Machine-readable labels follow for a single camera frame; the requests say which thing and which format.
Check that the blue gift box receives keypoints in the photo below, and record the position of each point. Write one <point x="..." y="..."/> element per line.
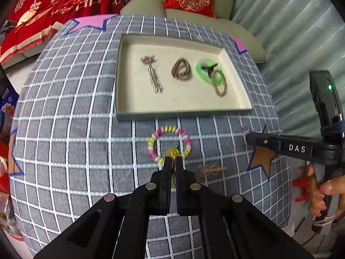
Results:
<point x="8" y="105"/>

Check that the beige leather armchair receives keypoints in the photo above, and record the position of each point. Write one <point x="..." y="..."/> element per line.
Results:
<point x="242" y="32"/>

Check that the small silver hair clip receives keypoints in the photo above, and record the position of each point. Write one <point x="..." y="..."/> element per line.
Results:
<point x="244" y="131"/>

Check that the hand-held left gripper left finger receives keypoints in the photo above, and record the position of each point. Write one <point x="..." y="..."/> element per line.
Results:
<point x="165" y="183"/>

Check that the shallow cream cardboard box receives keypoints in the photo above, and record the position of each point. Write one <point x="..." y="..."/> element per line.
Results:
<point x="183" y="97"/>

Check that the pale green curtain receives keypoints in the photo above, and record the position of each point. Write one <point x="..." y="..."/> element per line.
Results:
<point x="291" y="32"/>

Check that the round beige plush cushion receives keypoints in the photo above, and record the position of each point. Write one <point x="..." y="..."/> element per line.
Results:
<point x="27" y="16"/>

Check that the beige hair pin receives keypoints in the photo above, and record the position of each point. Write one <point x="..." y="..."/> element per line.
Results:
<point x="209" y="170"/>

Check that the person's right hand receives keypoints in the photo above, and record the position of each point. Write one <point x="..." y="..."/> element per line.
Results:
<point x="331" y="186"/>

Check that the long silver rhinestone hair clip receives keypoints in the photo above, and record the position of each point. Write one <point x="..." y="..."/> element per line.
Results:
<point x="152" y="72"/>

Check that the black claw hair clip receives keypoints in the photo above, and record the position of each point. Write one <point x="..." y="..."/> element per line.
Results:
<point x="207" y="67"/>

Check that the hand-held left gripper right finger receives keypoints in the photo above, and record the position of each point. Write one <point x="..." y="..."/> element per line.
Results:
<point x="180" y="183"/>

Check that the red plastic object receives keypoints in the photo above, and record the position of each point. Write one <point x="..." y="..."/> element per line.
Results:
<point x="300" y="190"/>

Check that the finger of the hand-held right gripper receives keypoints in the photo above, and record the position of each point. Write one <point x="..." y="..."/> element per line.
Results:
<point x="269" y="143"/>

